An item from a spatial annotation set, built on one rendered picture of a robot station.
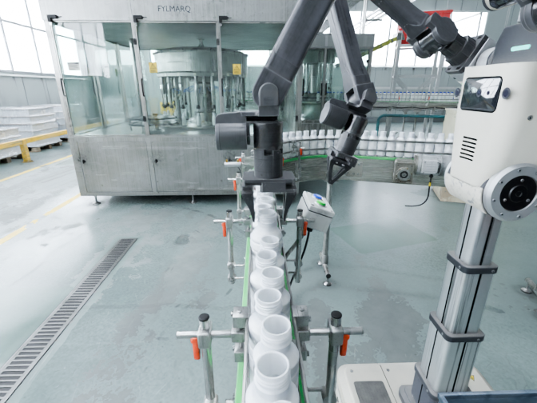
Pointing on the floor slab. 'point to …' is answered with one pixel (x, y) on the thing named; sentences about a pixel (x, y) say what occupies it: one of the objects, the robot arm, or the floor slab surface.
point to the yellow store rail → (29, 142)
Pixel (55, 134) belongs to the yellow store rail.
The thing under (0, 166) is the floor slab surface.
